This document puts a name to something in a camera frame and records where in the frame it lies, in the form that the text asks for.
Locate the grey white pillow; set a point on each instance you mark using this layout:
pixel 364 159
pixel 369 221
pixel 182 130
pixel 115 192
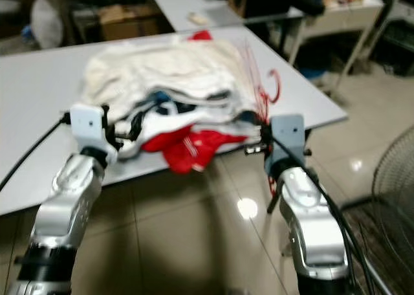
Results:
pixel 46 22

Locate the red cloth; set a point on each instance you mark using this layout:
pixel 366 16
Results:
pixel 200 35

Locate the grey standing fan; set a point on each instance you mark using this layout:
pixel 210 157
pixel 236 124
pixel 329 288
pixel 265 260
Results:
pixel 388 198

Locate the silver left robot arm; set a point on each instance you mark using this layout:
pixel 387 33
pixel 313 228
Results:
pixel 65 204

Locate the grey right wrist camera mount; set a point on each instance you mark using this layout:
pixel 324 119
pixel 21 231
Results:
pixel 288 133

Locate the brown cardboard box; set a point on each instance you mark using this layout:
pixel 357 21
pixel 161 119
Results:
pixel 126 22

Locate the cream drawer desk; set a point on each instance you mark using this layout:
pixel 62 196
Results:
pixel 343 17

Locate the white shirt black print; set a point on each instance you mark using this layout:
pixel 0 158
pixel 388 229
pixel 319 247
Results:
pixel 187 120

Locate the cream denim jeans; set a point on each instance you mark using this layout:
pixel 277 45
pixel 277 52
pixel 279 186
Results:
pixel 168 72

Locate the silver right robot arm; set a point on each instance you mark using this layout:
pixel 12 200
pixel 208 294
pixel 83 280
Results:
pixel 310 224

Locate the black metal table legs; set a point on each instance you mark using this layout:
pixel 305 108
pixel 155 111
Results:
pixel 273 201

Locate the red clothes hanger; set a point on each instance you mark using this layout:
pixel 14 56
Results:
pixel 278 87

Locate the cream remote control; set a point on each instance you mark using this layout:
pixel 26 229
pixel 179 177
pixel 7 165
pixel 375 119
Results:
pixel 197 17

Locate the red striped sports garment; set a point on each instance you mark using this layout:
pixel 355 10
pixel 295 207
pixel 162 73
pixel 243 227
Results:
pixel 194 149

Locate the white desk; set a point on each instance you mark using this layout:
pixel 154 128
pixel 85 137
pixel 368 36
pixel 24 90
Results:
pixel 174 0

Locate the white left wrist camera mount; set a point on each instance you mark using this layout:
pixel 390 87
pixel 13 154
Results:
pixel 87 123

